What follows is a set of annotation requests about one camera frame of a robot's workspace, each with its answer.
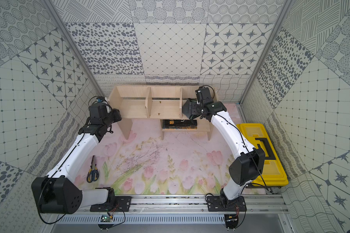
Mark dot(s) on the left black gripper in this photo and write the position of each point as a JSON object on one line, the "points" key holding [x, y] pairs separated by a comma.
{"points": [[98, 110]]}

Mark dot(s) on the grey green cleaning cloth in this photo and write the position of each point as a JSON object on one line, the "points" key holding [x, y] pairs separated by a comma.
{"points": [[189, 109]]}

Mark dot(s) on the light wooden bookshelf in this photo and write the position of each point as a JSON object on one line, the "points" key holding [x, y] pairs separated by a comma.
{"points": [[158, 102]]}

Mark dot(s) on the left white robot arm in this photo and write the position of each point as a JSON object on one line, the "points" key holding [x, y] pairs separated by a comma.
{"points": [[56, 192]]}

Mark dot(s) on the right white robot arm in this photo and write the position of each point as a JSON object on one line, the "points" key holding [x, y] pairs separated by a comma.
{"points": [[248, 160]]}

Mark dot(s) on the black book on shelf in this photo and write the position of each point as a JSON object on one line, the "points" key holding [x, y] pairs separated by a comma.
{"points": [[179, 124]]}

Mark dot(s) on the floral pink table mat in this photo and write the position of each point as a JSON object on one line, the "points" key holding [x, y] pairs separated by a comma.
{"points": [[180, 163]]}

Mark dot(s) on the yellow black toolbox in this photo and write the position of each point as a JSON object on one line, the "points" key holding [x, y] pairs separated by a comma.
{"points": [[273, 174]]}

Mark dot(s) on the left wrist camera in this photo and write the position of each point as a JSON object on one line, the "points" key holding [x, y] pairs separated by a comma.
{"points": [[101, 100]]}

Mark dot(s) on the yellow handled scissors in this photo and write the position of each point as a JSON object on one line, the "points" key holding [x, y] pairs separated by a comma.
{"points": [[93, 174]]}

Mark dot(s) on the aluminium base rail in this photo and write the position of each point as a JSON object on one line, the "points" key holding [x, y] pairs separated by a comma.
{"points": [[181, 209]]}

